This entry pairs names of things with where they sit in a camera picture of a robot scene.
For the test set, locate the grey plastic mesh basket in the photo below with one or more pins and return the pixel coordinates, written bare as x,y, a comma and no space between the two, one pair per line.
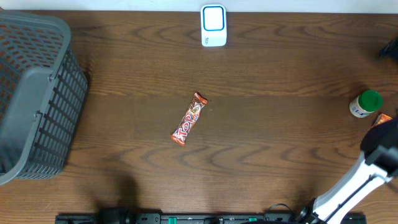
43,92

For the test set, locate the red chocolate bar wrapper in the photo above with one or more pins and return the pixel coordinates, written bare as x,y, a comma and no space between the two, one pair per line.
189,119

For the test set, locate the orange tissue pack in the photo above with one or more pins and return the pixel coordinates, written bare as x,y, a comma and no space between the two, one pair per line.
382,118

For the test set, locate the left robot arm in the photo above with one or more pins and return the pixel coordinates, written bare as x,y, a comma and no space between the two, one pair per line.
115,216

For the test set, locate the green lid jar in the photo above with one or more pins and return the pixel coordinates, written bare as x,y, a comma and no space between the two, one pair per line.
366,103

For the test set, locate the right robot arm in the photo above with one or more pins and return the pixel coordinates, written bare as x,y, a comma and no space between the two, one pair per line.
376,166

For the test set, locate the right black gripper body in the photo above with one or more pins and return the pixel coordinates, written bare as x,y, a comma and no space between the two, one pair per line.
393,44

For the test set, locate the black mounting rail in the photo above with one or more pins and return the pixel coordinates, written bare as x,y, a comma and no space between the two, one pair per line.
155,218

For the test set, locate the white barcode scanner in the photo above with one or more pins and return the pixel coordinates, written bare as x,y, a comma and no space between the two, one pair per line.
213,25

